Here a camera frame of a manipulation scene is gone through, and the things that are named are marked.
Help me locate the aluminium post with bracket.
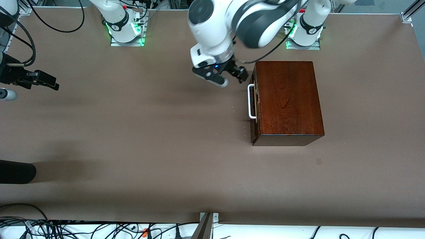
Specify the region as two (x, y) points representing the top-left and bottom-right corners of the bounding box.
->
(191, 212), (219, 239)

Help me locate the black looping cable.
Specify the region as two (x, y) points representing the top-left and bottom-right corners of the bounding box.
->
(26, 0), (85, 33)

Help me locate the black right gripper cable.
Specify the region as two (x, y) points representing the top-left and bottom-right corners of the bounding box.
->
(0, 6), (36, 67)

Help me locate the black arcing cable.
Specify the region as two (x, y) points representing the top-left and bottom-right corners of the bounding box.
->
(0, 203), (50, 229)

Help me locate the dark brown wooden cabinet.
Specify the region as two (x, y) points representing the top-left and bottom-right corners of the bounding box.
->
(251, 61), (325, 147)

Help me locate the black rounded cylinder object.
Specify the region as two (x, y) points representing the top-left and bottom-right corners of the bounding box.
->
(0, 160), (37, 184)

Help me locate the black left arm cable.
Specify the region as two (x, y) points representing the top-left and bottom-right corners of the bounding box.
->
(236, 32), (290, 64)

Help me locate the wooden drawer with white handle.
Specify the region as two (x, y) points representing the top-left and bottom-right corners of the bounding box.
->
(247, 63), (261, 144)

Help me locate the aluminium frame rail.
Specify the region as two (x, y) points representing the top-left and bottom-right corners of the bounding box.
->
(0, 0), (33, 57)

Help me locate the aluminium frame corner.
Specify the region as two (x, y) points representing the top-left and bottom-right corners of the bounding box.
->
(400, 0), (425, 24)

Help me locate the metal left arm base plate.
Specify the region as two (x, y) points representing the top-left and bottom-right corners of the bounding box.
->
(285, 17), (321, 51)

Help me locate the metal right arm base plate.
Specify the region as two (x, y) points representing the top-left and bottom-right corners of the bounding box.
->
(110, 13), (146, 47)

